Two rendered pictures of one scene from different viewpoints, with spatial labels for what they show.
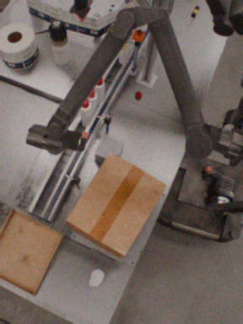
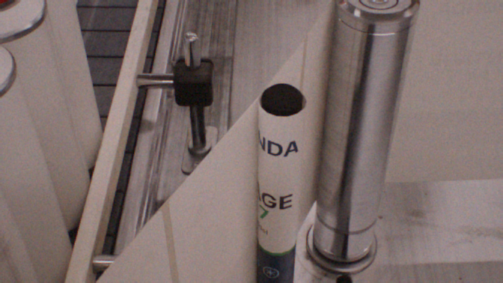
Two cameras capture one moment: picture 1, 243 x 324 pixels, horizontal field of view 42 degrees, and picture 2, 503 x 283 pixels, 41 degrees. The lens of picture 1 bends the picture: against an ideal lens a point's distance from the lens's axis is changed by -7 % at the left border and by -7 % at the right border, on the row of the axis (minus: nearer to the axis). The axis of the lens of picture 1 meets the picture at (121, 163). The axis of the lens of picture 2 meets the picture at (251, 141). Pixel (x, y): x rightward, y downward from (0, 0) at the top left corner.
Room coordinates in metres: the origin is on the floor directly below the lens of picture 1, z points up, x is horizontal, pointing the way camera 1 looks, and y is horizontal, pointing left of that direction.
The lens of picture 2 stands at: (1.42, 0.09, 1.23)
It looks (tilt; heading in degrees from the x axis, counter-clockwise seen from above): 44 degrees down; 164
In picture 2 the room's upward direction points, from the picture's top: straight up
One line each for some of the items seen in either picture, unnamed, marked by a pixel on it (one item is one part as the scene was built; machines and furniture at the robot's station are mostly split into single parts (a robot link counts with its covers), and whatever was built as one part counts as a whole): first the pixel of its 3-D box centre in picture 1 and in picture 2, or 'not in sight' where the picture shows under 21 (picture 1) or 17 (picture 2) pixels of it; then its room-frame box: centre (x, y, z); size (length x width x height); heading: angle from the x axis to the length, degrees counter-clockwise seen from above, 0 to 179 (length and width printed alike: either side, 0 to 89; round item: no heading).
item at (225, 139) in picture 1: (230, 143); not in sight; (0.39, -0.30, 1.45); 0.09 x 0.08 x 0.12; 169
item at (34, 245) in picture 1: (23, 251); not in sight; (0.04, 0.37, 0.85); 0.30 x 0.26 x 0.04; 163
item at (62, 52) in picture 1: (60, 44); not in sight; (1.00, 0.37, 1.03); 0.09 x 0.09 x 0.30
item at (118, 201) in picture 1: (116, 210); not in sight; (0.26, 0.00, 0.99); 0.30 x 0.24 x 0.27; 156
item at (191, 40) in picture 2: not in sight; (195, 95); (1.02, 0.16, 0.89); 0.03 x 0.03 x 0.12; 73
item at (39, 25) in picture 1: (36, 13); not in sight; (1.34, 0.60, 0.89); 0.31 x 0.31 x 0.01
